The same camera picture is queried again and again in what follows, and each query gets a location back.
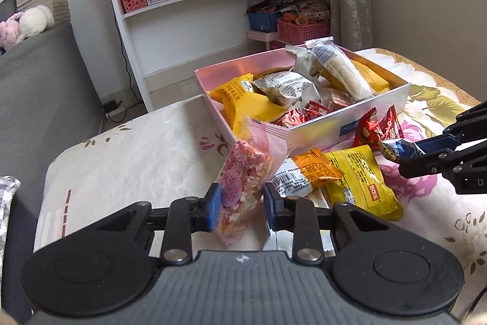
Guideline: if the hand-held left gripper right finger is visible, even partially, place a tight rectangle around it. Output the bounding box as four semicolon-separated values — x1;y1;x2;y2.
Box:
263;182;389;265

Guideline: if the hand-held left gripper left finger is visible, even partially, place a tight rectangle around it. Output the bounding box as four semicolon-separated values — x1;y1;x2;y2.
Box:
91;183;222;265

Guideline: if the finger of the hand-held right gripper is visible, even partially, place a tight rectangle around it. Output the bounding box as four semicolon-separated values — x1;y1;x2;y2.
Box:
398;148;487;195
415;101;487;156

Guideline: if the blue silver snack packet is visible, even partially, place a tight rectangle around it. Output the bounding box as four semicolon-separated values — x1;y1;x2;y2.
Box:
380;138;425;163

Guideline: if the pink nougat snack packet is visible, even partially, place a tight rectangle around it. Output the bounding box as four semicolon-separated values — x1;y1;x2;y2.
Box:
213;117;303;249

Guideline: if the pink cardboard box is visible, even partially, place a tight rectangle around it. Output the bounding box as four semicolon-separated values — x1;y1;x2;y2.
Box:
193;43;412;154

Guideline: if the brown sesame bar packet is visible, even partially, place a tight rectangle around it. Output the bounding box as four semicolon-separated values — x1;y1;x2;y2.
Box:
320;87;352;110

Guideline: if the clear rice cracker packet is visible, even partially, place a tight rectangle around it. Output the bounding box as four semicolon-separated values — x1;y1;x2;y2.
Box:
304;37;373;103

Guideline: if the white black-text snack packet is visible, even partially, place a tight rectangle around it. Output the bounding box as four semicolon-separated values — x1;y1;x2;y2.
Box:
285;45;324;82
253;70;324;108

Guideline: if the red white candy packet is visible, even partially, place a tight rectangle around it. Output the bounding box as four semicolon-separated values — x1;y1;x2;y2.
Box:
380;105;404;141

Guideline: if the white orange snack packet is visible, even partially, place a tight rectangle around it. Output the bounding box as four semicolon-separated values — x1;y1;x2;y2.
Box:
272;147;345;202

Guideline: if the yellow zigzag-edge snack packet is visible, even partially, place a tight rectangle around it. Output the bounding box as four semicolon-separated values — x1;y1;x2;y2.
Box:
323;144;404;221

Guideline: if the yellow pillow snack packet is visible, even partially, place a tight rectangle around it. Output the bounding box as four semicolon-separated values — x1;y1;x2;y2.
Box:
342;58;392;95

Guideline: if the yellow snack packet small logo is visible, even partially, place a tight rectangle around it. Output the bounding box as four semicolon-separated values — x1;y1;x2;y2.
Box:
208;73;293;135

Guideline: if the white power strip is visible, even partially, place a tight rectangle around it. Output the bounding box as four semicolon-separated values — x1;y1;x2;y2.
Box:
102;100;126;120

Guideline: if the white low stool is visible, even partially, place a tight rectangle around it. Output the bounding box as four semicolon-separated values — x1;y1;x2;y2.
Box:
247;29;290;51

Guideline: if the white shelf unit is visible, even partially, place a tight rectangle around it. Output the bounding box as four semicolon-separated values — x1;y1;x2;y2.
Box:
90;0;331;112

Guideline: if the large pink perforated basket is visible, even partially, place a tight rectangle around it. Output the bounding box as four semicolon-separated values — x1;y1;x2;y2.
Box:
276;18;331;45

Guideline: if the blue storage box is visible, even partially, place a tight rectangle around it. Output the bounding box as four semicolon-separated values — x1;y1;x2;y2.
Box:
247;11;284;32

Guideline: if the grey sofa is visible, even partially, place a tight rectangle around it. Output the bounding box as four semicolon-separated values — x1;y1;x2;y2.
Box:
0;0;105;322

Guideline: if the grey checkered pillow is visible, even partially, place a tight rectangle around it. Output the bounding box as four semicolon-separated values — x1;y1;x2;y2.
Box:
0;176;21;257

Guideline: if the small pink perforated basket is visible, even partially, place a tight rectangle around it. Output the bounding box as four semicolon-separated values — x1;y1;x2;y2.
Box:
119;0;148;14

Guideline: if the pink white plush toy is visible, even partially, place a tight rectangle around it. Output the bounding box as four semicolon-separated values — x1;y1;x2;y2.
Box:
0;4;56;49

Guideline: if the black power cable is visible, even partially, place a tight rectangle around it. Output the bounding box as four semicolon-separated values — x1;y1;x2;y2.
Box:
114;15;147;112

